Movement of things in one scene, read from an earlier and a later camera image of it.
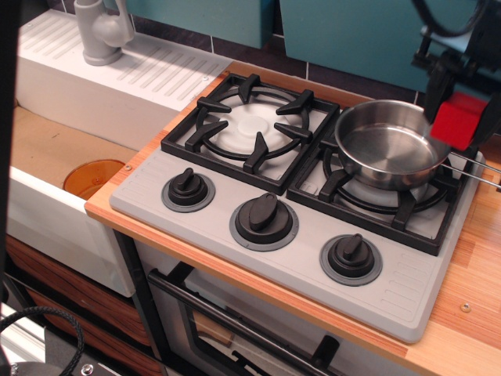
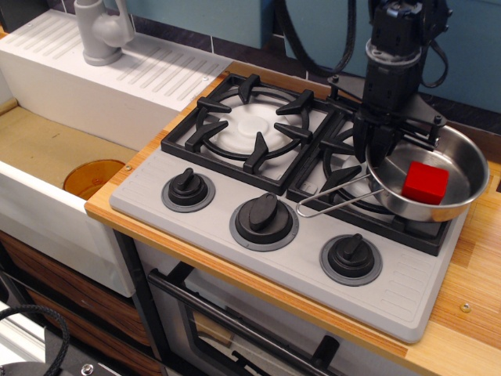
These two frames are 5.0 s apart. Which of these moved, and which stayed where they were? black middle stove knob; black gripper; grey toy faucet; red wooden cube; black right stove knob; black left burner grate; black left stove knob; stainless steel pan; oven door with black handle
Moved: stainless steel pan; black gripper; red wooden cube
Stayed: black left burner grate; grey toy faucet; black middle stove knob; oven door with black handle; black right stove knob; black left stove knob
